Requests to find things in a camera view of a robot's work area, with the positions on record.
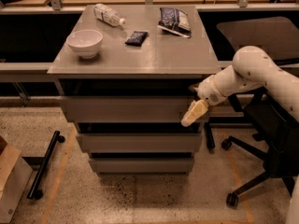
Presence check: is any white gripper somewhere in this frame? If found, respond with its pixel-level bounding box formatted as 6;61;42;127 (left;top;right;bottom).
181;75;226;127

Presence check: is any grey top drawer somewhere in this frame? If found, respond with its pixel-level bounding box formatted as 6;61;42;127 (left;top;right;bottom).
59;96;193;123

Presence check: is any grey drawer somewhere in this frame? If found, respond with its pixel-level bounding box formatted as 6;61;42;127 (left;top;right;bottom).
89;158;194;174
77;133;202;153
59;96;193;123

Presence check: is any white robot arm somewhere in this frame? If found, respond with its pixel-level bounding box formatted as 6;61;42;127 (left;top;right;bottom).
181;46;299;127

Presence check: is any grey drawer cabinet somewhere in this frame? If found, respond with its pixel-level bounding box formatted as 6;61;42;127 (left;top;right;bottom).
47;5;224;176

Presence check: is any grey middle drawer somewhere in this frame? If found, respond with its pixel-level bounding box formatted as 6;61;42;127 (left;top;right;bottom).
77;133;202;153

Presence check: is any grey bottom drawer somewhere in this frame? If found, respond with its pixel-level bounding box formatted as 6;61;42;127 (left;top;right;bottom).
89;158;194;174

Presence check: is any black right table leg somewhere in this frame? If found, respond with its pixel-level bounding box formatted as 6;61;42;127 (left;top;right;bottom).
205;123;215;149

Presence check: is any blue chip bag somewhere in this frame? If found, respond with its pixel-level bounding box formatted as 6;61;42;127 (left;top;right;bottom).
158;7;192;38

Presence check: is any small dark snack packet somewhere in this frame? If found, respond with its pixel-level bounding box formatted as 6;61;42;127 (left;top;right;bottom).
125;31;149;47

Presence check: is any black office chair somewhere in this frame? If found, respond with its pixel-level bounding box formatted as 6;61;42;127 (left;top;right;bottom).
217;16;299;207

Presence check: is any clear plastic water bottle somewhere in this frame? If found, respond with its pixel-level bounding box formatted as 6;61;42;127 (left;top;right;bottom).
93;4;126;27

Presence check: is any white ceramic bowl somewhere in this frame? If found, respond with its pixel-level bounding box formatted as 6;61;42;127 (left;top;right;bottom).
66;29;103;59

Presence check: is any black table leg with casters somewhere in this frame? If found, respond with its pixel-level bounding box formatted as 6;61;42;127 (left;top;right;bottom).
24;131;65;200

